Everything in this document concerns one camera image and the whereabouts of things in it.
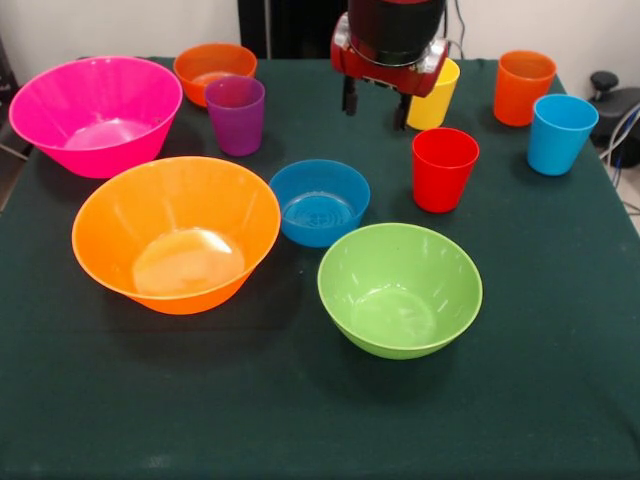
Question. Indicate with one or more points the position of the green bowl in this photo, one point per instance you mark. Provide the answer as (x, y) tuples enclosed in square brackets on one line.
[(395, 265)]

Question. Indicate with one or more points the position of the yellow cup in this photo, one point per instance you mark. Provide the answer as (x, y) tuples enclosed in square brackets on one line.
[(435, 107)]

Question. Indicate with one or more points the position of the small dark orange bowl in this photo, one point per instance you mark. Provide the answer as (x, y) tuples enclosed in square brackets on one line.
[(194, 85)]

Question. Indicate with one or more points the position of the blue cup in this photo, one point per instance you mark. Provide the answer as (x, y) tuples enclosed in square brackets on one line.
[(555, 145)]

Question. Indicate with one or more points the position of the dark green table cloth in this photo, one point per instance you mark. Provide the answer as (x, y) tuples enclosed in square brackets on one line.
[(350, 410)]

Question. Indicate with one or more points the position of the red cup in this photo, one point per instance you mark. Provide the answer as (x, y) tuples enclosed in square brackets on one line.
[(440, 185)]

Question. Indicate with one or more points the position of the large orange bowl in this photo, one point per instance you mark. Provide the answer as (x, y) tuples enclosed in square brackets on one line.
[(150, 210)]

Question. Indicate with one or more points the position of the black round knob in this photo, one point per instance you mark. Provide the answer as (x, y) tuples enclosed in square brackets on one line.
[(604, 80)]

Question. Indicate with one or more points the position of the blue bowl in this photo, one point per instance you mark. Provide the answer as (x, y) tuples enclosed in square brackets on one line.
[(320, 187)]

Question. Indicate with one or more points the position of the large pink bowl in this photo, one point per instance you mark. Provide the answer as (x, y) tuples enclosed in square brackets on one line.
[(60, 100)]

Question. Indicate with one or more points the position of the black round base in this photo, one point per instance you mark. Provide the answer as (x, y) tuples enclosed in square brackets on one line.
[(627, 100)]

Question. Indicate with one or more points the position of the purple cup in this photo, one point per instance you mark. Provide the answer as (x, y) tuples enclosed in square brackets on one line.
[(235, 125)]

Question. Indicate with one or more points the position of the black equipment box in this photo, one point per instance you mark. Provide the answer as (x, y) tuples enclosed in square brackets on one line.
[(5, 75)]

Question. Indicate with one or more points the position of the orange cup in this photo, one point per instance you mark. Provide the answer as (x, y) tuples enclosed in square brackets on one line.
[(515, 100)]

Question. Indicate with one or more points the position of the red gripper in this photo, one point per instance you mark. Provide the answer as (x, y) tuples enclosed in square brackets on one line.
[(380, 75)]

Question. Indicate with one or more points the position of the grey metal leg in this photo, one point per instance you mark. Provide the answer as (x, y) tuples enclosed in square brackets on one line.
[(12, 150)]

